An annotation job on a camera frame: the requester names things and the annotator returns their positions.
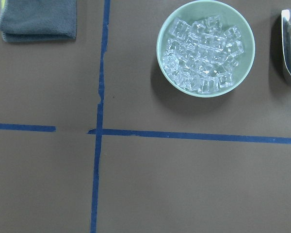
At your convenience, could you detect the grey folded cloth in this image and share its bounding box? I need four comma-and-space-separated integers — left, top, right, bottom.
0, 0, 77, 43

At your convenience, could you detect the green bowl of ice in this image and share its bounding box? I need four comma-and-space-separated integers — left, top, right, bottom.
156, 0, 255, 98

